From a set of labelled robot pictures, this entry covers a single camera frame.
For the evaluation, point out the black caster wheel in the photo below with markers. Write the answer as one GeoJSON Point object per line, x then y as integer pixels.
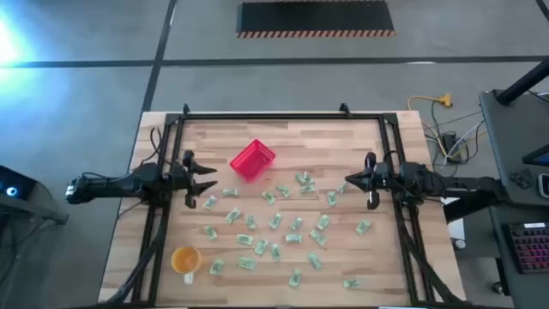
{"type": "Point", "coordinates": [498, 288]}

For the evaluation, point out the dark grey desk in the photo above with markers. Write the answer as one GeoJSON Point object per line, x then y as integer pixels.
{"type": "Point", "coordinates": [514, 292]}

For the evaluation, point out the backlit black keyboard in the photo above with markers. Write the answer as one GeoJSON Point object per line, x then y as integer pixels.
{"type": "Point", "coordinates": [529, 249]}

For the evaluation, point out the black hazard-striped floor mat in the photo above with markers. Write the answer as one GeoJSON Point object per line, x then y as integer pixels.
{"type": "Point", "coordinates": [315, 17]}

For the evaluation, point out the black aluminium table frame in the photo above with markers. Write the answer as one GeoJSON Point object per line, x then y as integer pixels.
{"type": "Point", "coordinates": [279, 116]}

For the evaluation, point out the small round white cap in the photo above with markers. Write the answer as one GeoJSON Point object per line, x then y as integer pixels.
{"type": "Point", "coordinates": [460, 244]}

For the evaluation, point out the dark monitor screen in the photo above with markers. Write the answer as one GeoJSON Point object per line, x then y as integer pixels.
{"type": "Point", "coordinates": [538, 158]}

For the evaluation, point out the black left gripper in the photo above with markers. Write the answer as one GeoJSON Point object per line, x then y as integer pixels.
{"type": "Point", "coordinates": [179, 180]}

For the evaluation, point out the red plastic slotted basket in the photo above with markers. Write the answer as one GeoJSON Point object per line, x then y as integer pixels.
{"type": "Point", "coordinates": [253, 159]}

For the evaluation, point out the dark metal computer stand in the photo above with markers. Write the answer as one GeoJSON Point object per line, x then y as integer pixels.
{"type": "Point", "coordinates": [43, 212]}

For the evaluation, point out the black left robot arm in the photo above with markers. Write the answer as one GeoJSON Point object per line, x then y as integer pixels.
{"type": "Point", "coordinates": [111, 185]}

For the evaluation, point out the green stevia sweetener packet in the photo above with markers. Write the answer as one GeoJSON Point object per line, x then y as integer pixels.
{"type": "Point", "coordinates": [303, 178]}
{"type": "Point", "coordinates": [363, 227]}
{"type": "Point", "coordinates": [315, 260]}
{"type": "Point", "coordinates": [269, 197]}
{"type": "Point", "coordinates": [342, 187]}
{"type": "Point", "coordinates": [317, 237]}
{"type": "Point", "coordinates": [295, 277]}
{"type": "Point", "coordinates": [331, 198]}
{"type": "Point", "coordinates": [283, 191]}
{"type": "Point", "coordinates": [261, 247]}
{"type": "Point", "coordinates": [216, 267]}
{"type": "Point", "coordinates": [209, 202]}
{"type": "Point", "coordinates": [351, 283]}
{"type": "Point", "coordinates": [233, 215]}
{"type": "Point", "coordinates": [293, 238]}
{"type": "Point", "coordinates": [296, 223]}
{"type": "Point", "coordinates": [230, 192]}
{"type": "Point", "coordinates": [275, 252]}
{"type": "Point", "coordinates": [275, 221]}
{"type": "Point", "coordinates": [246, 263]}
{"type": "Point", "coordinates": [210, 232]}
{"type": "Point", "coordinates": [251, 222]}
{"type": "Point", "coordinates": [307, 188]}
{"type": "Point", "coordinates": [323, 222]}
{"type": "Point", "coordinates": [245, 239]}

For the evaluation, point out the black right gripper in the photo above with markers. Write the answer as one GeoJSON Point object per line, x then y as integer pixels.
{"type": "Point", "coordinates": [386, 179]}

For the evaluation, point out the white box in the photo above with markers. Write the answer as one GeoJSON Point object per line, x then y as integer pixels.
{"type": "Point", "coordinates": [456, 229]}

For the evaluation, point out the small black keypad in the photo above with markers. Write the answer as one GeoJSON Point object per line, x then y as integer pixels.
{"type": "Point", "coordinates": [520, 180]}

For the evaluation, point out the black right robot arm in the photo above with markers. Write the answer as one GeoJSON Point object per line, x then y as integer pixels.
{"type": "Point", "coordinates": [450, 185]}

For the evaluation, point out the small rounded grey device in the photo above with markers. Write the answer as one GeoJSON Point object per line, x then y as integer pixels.
{"type": "Point", "coordinates": [544, 185]}

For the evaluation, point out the black power brick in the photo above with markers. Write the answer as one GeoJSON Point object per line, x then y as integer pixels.
{"type": "Point", "coordinates": [450, 141]}

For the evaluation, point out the black computer with light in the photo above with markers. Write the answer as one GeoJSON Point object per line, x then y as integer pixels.
{"type": "Point", "coordinates": [15, 182]}

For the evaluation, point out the large grey desk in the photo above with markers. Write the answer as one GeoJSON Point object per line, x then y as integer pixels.
{"type": "Point", "coordinates": [506, 141]}

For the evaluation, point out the black slanted desk leg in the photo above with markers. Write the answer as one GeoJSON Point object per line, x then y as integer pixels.
{"type": "Point", "coordinates": [467, 208]}

